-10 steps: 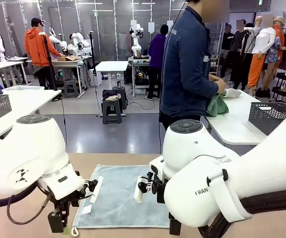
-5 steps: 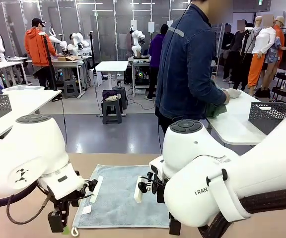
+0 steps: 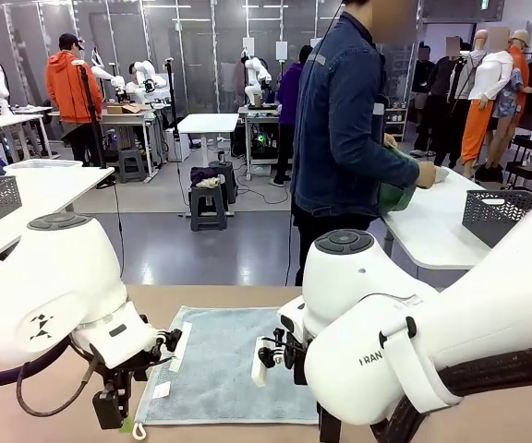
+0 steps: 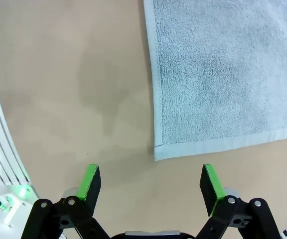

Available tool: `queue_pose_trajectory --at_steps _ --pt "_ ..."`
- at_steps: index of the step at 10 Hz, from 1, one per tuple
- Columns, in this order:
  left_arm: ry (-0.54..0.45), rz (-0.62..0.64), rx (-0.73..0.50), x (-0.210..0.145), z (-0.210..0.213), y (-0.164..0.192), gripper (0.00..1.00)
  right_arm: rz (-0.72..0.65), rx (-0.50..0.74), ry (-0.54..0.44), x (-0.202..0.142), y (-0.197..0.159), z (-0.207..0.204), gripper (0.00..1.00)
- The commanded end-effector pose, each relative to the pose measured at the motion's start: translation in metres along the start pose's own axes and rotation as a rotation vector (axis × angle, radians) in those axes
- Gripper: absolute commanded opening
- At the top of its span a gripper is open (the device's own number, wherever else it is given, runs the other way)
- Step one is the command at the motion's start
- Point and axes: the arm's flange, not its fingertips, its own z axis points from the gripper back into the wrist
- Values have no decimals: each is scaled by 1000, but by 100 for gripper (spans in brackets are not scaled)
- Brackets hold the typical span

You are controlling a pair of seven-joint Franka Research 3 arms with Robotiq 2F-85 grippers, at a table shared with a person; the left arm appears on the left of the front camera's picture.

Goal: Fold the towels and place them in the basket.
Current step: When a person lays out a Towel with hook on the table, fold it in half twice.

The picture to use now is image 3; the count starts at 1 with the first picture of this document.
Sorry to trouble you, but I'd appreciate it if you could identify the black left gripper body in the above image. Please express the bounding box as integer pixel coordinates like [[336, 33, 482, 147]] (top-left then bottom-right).
[[91, 354, 150, 393]]

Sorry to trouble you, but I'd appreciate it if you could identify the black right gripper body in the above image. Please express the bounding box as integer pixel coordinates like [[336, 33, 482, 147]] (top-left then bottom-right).
[[293, 350, 308, 387]]

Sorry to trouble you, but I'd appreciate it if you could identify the blue towel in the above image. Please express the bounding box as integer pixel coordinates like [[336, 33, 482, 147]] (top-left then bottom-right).
[[134, 305, 320, 425]]

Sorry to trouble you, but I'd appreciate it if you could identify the green towel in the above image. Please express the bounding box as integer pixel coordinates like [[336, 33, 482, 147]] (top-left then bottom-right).
[[379, 143, 418, 214]]

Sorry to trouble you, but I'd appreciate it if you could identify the person right forearm denim sleeve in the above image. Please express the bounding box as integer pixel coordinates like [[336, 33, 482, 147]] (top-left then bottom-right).
[[339, 133, 422, 195]]

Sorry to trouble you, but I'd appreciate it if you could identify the person right hand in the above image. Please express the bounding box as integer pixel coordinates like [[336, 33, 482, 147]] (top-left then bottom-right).
[[416, 162, 437, 189]]

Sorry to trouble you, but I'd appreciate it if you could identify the grey plastic stool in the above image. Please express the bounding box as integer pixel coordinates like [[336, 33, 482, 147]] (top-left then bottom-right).
[[189, 184, 229, 232], [117, 148, 150, 184]]

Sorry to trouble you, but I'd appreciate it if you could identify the dark grey stool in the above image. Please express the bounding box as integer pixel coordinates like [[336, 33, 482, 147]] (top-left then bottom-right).
[[208, 160, 238, 205]]

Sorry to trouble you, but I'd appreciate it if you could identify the dark and beige clothes heap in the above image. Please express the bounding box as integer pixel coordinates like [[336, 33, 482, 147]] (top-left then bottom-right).
[[189, 165, 224, 190]]

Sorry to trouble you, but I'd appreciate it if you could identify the clear plastic bin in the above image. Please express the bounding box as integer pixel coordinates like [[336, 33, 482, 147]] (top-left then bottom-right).
[[5, 159, 84, 175]]

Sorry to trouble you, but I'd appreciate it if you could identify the robot workbench with computer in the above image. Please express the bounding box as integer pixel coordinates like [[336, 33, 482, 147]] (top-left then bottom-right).
[[237, 105, 295, 182]]

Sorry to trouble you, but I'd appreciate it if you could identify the white cabinet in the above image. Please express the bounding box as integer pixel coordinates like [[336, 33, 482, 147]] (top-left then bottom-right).
[[163, 127, 191, 162]]

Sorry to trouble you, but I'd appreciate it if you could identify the person in denim jacket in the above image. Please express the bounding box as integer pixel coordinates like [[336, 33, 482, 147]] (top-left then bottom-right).
[[290, 0, 420, 287]]

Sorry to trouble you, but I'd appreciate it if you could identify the white lab desk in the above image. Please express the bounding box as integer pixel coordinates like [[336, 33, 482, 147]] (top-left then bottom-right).
[[94, 109, 162, 179]]

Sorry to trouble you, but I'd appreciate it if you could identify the white standing desk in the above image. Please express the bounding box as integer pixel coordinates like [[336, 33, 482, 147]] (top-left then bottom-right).
[[176, 113, 240, 218]]

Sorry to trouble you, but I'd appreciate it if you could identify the black tripod pole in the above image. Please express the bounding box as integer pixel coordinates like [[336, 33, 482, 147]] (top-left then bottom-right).
[[77, 64, 108, 170]]

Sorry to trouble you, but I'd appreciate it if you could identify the wooden shoe shelf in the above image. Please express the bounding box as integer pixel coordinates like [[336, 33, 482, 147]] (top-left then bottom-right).
[[383, 106, 409, 142]]

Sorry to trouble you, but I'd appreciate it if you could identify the cardboard box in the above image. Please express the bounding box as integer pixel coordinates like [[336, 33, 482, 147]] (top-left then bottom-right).
[[106, 103, 148, 115]]

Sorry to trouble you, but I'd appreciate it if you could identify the person in purple hoodie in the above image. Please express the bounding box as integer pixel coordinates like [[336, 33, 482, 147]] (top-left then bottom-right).
[[272, 44, 314, 186]]

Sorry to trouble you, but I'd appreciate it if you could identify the black stand pole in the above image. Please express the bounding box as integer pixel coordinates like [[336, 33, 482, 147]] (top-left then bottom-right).
[[163, 58, 182, 139]]

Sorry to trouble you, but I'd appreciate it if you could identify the person in orange hoodie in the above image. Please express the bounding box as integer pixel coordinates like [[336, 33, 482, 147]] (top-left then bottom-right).
[[45, 32, 104, 166]]

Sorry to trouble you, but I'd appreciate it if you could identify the black utility cart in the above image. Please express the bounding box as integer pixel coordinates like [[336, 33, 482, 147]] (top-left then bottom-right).
[[508, 133, 532, 195]]

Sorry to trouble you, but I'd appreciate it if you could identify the mannequin in white top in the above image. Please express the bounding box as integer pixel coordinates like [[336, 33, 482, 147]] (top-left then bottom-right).
[[459, 26, 515, 173]]

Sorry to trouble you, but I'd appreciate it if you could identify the mannequin in grey vest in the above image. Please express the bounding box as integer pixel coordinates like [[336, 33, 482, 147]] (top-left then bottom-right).
[[454, 29, 489, 101]]

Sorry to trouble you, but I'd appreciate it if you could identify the mannequin in orange shirt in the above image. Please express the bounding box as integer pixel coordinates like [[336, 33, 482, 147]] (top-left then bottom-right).
[[508, 29, 532, 122]]

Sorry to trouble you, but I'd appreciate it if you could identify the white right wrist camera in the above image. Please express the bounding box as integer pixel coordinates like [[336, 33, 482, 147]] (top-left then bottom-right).
[[250, 326, 311, 388]]

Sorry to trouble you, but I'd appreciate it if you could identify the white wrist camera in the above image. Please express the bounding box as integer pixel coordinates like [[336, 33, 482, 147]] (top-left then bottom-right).
[[153, 321, 194, 373], [250, 326, 311, 388]]

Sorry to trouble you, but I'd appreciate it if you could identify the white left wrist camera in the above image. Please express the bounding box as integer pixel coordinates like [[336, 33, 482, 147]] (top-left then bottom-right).
[[153, 321, 194, 373]]

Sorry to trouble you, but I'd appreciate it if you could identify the black right arm cable sleeve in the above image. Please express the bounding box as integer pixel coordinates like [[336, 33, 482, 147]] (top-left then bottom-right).
[[385, 341, 532, 443]]

